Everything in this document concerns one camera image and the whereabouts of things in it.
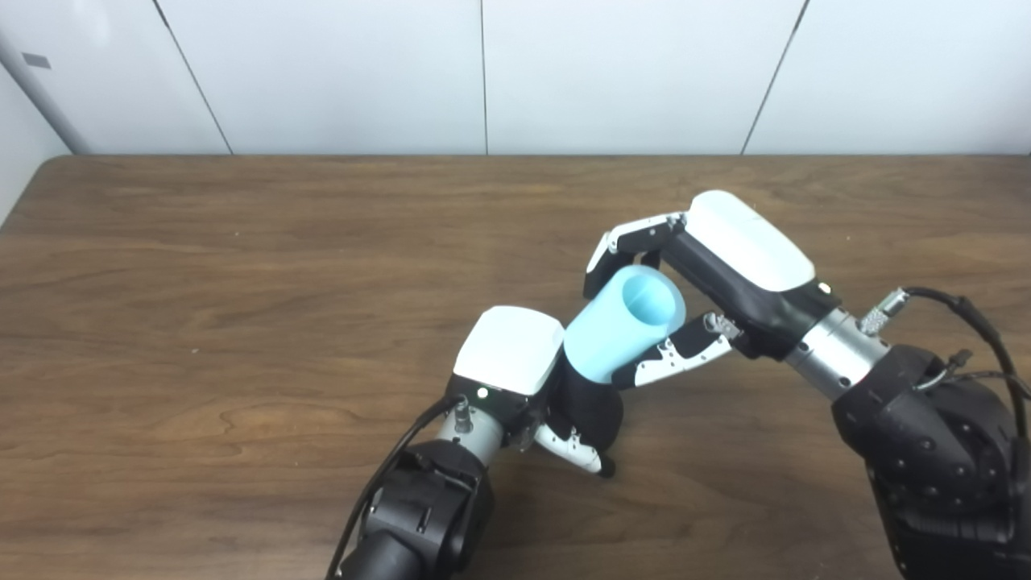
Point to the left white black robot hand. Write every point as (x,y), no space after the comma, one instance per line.
(507,350)

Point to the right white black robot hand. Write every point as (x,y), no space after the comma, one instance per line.
(749,258)

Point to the black funnel-shaped nozzle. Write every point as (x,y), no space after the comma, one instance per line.
(592,411)

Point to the light blue cylinder cup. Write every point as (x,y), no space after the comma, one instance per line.
(616,326)

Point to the small gray wall tag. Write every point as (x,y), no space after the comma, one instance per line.
(36,60)

